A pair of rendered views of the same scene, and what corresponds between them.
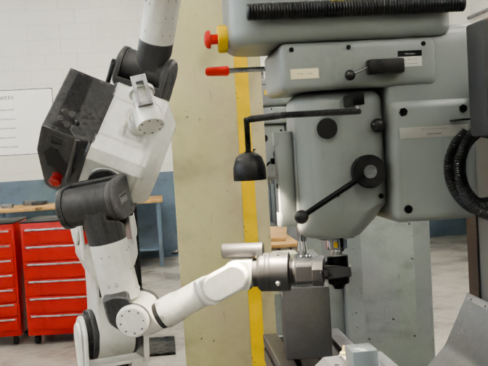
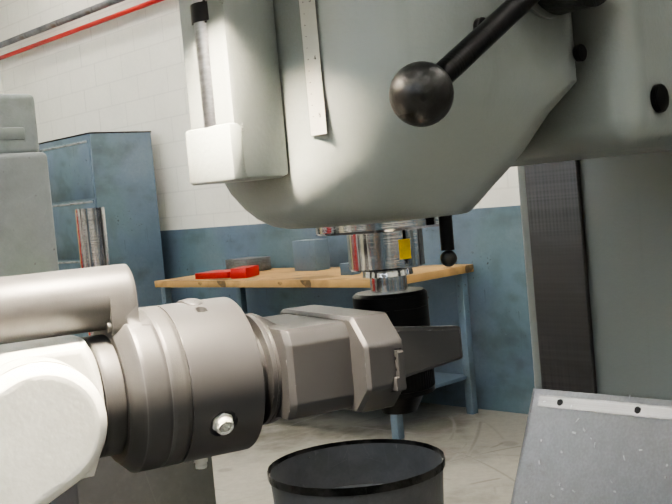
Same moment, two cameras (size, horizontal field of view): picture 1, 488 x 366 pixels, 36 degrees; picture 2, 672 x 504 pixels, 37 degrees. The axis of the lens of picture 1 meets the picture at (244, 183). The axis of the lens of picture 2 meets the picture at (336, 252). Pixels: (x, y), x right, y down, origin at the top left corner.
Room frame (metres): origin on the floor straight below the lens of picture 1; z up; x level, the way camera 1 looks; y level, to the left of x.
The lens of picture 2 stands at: (1.23, 0.20, 1.33)
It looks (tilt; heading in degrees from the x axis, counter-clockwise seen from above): 3 degrees down; 322
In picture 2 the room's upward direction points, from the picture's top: 5 degrees counter-clockwise
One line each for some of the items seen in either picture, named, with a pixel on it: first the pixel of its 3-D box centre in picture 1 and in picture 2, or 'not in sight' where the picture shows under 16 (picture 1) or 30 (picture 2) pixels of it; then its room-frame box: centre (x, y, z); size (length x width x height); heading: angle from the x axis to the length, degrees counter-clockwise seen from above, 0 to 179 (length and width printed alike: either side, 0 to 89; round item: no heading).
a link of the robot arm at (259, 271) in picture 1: (247, 266); (58, 375); (1.74, 0.00, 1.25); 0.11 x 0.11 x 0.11; 81
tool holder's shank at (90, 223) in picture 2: (301, 233); (96, 274); (2.01, -0.14, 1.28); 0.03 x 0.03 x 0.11
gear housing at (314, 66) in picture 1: (346, 69); not in sight; (1.70, -0.24, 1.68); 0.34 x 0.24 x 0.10; 96
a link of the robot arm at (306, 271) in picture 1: (298, 271); (262, 371); (1.71, -0.11, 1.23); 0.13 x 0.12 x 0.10; 171
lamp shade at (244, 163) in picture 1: (249, 165); not in sight; (1.65, -0.01, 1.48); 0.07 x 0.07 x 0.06
